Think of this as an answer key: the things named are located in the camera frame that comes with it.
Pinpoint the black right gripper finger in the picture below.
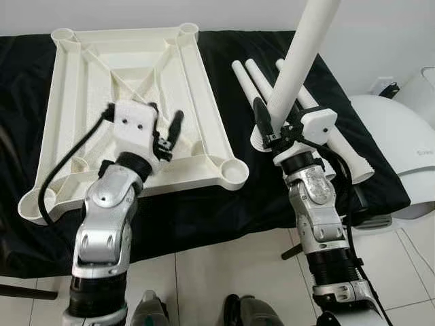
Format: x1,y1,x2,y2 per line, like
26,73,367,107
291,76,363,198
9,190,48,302
253,97,274,137

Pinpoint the white plastic table leg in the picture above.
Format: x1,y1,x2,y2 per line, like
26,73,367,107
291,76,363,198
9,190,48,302
245,58,276,92
231,60,262,113
275,58,377,185
249,0,342,151

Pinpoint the white plastic table top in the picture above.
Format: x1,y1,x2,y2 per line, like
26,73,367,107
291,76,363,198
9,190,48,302
18,22,250,225

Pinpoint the black padded bed cover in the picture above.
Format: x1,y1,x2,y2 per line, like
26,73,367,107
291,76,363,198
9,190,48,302
0,31,412,279

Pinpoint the black metal bed leg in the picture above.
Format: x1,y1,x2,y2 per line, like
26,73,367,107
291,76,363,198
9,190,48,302
281,243,307,261
0,284,58,301

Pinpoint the white dome appliance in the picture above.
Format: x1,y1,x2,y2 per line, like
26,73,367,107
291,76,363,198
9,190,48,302
350,95,435,221

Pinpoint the grey left robot foot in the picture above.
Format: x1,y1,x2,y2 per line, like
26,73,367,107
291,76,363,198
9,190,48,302
129,291,171,326

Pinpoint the grey robot foot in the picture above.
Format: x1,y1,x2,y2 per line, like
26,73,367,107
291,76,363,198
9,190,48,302
129,291,171,326
223,293,286,326

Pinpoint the grey right robot foot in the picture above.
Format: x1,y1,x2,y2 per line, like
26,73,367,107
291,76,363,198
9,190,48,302
223,293,286,326

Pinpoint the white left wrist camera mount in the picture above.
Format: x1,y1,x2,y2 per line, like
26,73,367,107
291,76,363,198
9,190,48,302
112,101,160,160

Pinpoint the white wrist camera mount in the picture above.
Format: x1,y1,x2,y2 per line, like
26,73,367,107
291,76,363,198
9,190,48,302
112,101,160,160
296,107,338,147

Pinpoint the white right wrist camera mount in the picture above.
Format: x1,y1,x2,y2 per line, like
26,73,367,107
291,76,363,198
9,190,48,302
296,107,338,147

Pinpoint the wall socket black plug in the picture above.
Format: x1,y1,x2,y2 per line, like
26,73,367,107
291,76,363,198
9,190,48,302
372,77,402,97

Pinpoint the white floor cable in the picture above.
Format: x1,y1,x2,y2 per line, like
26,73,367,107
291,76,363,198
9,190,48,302
401,231,435,286

